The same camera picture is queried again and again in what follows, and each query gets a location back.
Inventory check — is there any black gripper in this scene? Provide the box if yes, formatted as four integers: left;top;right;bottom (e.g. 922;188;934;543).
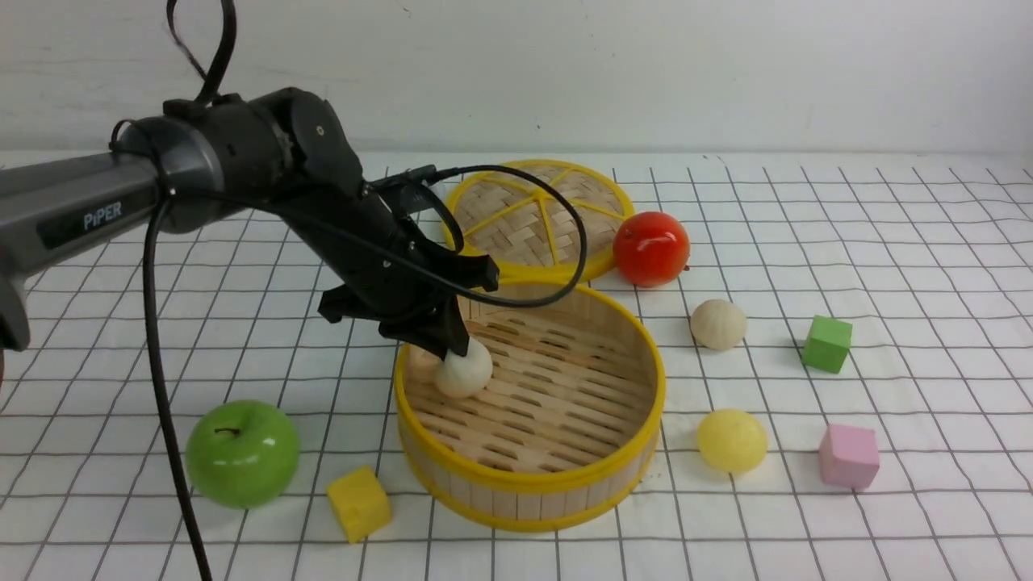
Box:
279;186;500;361

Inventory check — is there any white bun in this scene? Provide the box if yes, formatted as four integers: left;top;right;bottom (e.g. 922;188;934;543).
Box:
689;299;748;351
434;336;493;399

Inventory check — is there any yellow bun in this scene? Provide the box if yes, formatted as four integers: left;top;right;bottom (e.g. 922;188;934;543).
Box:
696;408;768;473

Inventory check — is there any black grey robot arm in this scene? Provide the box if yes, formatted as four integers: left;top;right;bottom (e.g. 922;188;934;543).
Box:
1;88;499;357

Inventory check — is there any woven bamboo steamer lid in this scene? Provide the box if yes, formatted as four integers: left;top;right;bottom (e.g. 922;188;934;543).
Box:
445;159;634;283

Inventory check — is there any bamboo steamer tray yellow rim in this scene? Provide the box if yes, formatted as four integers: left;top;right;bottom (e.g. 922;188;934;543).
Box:
394;286;667;533

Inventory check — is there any yellow foam cube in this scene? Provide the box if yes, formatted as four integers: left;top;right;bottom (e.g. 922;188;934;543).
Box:
326;466;392;544

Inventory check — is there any red tomato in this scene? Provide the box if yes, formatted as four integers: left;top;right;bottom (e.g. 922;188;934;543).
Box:
612;211;691;288

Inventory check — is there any green apple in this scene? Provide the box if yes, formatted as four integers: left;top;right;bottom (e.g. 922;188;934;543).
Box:
185;399;300;510

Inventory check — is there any green foam cube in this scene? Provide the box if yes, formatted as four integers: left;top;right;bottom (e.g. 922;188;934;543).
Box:
801;314;853;374

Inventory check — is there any white grid tablecloth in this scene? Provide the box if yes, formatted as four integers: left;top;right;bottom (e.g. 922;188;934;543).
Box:
0;152;1033;581

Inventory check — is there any pink foam cube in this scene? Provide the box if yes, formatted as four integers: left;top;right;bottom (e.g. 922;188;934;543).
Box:
818;424;880;490

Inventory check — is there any black cable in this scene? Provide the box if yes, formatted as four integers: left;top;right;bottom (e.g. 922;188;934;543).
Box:
109;0;588;581

